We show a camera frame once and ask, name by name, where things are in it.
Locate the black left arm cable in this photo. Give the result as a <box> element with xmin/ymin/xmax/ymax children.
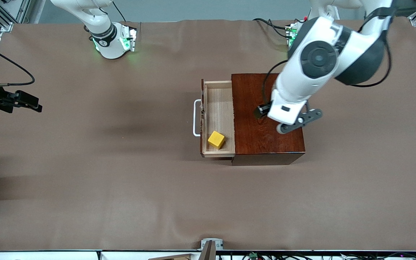
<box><xmin>261</xmin><ymin>5</ymin><xmax>393</xmax><ymax>107</ymax></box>

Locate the black base cable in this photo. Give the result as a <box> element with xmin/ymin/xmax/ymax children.
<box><xmin>111</xmin><ymin>0</ymin><xmax>127</xmax><ymax>23</ymax></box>
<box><xmin>252</xmin><ymin>17</ymin><xmax>295</xmax><ymax>38</ymax></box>

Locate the brown wooden stick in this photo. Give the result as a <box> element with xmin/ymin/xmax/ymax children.
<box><xmin>199</xmin><ymin>240</ymin><xmax>216</xmax><ymax>260</ymax></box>

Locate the yellow wooden block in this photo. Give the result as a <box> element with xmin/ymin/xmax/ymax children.
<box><xmin>208</xmin><ymin>131</ymin><xmax>226</xmax><ymax>150</ymax></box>

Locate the black left base cable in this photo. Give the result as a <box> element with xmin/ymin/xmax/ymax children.
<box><xmin>252</xmin><ymin>17</ymin><xmax>295</xmax><ymax>38</ymax></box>

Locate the black right base cable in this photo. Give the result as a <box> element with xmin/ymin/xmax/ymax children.
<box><xmin>111</xmin><ymin>0</ymin><xmax>127</xmax><ymax>23</ymax></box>

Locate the grey metal bracket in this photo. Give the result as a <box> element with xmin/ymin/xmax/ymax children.
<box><xmin>201</xmin><ymin>238</ymin><xmax>224</xmax><ymax>250</ymax></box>

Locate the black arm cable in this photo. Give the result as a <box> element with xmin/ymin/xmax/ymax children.
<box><xmin>0</xmin><ymin>45</ymin><xmax>36</xmax><ymax>88</ymax></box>
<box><xmin>261</xmin><ymin>5</ymin><xmax>393</xmax><ymax>107</ymax></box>

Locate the flat brown board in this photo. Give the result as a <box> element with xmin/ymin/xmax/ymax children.
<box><xmin>148</xmin><ymin>253</ymin><xmax>192</xmax><ymax>260</ymax></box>

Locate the brown table cover sheet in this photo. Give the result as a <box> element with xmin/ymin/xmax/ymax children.
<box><xmin>0</xmin><ymin>19</ymin><xmax>416</xmax><ymax>252</ymax></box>

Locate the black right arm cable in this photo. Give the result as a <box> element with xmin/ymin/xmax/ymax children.
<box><xmin>0</xmin><ymin>45</ymin><xmax>36</xmax><ymax>88</ymax></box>

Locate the dark red wooden cabinet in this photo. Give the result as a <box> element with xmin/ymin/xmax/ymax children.
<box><xmin>231</xmin><ymin>72</ymin><xmax>307</xmax><ymax>166</ymax></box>

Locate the wooden drawer with white handle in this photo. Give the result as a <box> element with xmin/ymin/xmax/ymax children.
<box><xmin>193</xmin><ymin>79</ymin><xmax>236</xmax><ymax>158</ymax></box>

